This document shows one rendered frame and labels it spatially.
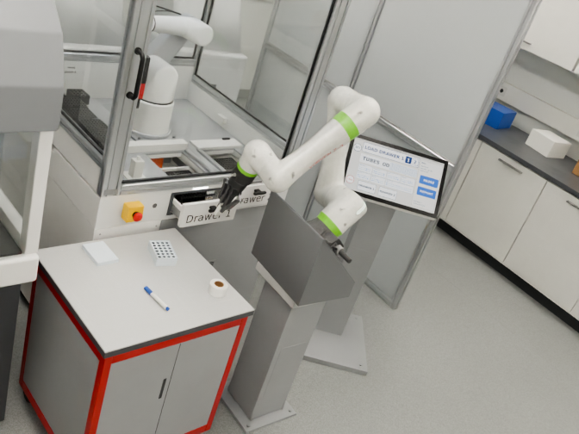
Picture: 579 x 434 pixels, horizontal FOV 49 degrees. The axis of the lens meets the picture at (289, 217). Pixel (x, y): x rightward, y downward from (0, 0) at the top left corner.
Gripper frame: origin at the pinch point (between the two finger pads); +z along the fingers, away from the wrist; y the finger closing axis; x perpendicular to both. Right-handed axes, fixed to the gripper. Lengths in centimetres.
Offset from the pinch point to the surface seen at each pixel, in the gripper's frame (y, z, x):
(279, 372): 62, 44, 22
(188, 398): 60, 39, -29
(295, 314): 50, 12, 18
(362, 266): 28, 33, 98
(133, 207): -9.7, 5.1, -34.4
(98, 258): 5, 14, -53
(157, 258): 12.7, 8.9, -32.9
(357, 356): 62, 72, 99
